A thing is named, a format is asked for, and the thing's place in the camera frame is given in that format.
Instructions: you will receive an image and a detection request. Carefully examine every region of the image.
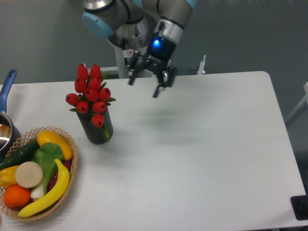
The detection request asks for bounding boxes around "green bok choy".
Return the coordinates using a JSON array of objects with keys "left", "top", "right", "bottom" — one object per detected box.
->
[{"left": 31, "top": 142, "right": 64, "bottom": 201}]

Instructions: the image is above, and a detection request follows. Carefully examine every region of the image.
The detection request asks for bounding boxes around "red tulip bouquet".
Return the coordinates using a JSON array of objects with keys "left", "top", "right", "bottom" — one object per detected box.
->
[{"left": 65, "top": 64, "right": 116, "bottom": 128}]

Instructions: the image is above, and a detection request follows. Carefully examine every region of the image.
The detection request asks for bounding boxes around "yellow banana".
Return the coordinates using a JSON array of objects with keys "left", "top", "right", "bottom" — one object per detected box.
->
[{"left": 18, "top": 159, "right": 70, "bottom": 218}]

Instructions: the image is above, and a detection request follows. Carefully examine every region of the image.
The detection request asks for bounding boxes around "yellow squash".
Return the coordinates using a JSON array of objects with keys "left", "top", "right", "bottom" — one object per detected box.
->
[{"left": 37, "top": 130, "right": 73, "bottom": 161}]

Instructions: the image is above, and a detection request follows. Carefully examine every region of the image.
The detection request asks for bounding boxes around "dark grey ribbed vase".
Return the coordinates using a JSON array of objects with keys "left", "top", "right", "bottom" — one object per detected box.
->
[{"left": 77, "top": 108, "right": 114, "bottom": 144}]

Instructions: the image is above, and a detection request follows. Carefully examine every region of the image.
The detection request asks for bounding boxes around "green cucumber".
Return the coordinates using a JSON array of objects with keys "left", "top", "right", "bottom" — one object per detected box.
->
[{"left": 0, "top": 140, "right": 40, "bottom": 170}]

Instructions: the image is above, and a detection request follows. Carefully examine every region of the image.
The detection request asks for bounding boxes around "blue handled saucepan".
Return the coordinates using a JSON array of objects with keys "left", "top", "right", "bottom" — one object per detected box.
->
[{"left": 0, "top": 69, "right": 20, "bottom": 161}]

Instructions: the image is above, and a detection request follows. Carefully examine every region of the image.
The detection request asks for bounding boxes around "orange fruit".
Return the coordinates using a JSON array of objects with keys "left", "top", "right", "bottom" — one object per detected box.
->
[{"left": 3, "top": 184, "right": 30, "bottom": 208}]

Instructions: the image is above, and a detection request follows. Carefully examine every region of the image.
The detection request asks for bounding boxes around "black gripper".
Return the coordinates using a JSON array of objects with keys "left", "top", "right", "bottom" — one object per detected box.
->
[{"left": 128, "top": 33, "right": 178, "bottom": 98}]

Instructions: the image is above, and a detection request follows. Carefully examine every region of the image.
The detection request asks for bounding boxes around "woven wicker basket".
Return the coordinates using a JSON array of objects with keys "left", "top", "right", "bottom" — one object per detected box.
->
[{"left": 0, "top": 126, "right": 77, "bottom": 222}]

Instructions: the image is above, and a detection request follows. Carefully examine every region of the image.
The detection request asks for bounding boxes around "purple red vegetable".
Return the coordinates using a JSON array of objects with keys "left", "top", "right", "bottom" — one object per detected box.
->
[{"left": 48, "top": 160, "right": 72, "bottom": 191}]

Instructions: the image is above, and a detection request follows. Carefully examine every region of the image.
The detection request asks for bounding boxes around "white frame at right edge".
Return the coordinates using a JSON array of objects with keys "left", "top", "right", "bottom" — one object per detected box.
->
[{"left": 284, "top": 82, "right": 308, "bottom": 128}]

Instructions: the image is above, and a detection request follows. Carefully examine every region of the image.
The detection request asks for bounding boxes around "black device at table edge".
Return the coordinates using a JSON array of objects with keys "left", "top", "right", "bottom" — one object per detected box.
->
[{"left": 290, "top": 195, "right": 308, "bottom": 220}]

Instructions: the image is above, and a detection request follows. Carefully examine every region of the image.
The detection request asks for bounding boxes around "beige round slice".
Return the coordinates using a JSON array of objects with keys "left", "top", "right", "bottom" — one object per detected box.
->
[{"left": 15, "top": 161, "right": 43, "bottom": 188}]

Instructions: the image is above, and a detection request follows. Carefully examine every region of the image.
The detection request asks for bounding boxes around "yellow bell pepper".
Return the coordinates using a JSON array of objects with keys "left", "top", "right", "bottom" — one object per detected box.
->
[{"left": 0, "top": 166, "right": 19, "bottom": 188}]

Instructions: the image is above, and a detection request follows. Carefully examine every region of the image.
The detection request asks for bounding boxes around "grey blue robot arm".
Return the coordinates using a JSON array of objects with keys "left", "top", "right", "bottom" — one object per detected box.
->
[{"left": 82, "top": 0, "right": 197, "bottom": 98}]

